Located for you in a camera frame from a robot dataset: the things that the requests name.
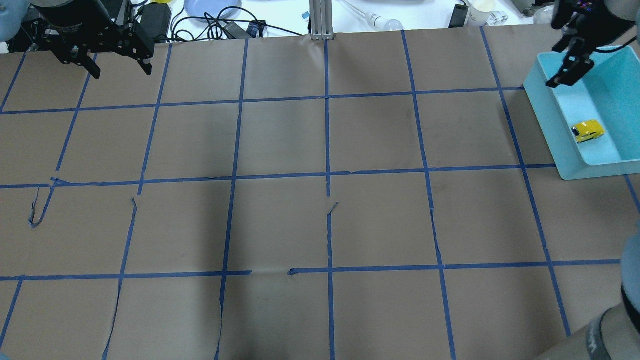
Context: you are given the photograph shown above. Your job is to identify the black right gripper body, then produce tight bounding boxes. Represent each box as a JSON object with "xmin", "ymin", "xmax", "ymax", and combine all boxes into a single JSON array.
[{"xmin": 551, "ymin": 0, "xmax": 640, "ymax": 53}]

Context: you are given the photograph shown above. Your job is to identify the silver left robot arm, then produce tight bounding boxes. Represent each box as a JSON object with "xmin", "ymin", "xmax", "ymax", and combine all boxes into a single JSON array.
[{"xmin": 1, "ymin": 0, "xmax": 155, "ymax": 79}]

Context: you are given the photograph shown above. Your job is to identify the cream paper cup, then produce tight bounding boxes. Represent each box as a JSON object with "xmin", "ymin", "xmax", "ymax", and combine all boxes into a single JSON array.
[{"xmin": 465, "ymin": 0, "xmax": 496, "ymax": 27}]

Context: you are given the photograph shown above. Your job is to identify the aluminium frame post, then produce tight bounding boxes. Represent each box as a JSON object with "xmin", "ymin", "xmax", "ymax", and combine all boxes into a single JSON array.
[{"xmin": 308, "ymin": 0, "xmax": 335, "ymax": 42}]

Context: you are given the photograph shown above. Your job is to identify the yellow toy beetle car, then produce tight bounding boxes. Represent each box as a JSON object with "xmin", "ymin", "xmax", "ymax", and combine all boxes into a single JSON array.
[{"xmin": 571, "ymin": 120, "xmax": 606, "ymax": 144}]

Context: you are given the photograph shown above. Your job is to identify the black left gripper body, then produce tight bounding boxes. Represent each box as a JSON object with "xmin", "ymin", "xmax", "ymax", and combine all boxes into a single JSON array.
[{"xmin": 30, "ymin": 0, "xmax": 131, "ymax": 56}]

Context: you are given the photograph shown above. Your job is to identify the turquoise plastic bin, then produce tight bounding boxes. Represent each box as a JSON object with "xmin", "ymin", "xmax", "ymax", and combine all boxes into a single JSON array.
[{"xmin": 524, "ymin": 47, "xmax": 640, "ymax": 181}]

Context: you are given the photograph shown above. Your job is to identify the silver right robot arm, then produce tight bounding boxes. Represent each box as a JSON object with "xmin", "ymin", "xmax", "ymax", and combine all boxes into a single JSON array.
[{"xmin": 38, "ymin": 0, "xmax": 639, "ymax": 360}]

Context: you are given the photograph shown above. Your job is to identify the light blue plate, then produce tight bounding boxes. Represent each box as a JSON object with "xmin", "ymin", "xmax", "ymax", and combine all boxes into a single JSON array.
[{"xmin": 183, "ymin": 0, "xmax": 242, "ymax": 20}]

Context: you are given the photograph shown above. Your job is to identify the black power adapter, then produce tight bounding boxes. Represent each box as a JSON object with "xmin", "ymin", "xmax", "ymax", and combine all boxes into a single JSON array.
[{"xmin": 137, "ymin": 2, "xmax": 172, "ymax": 44}]

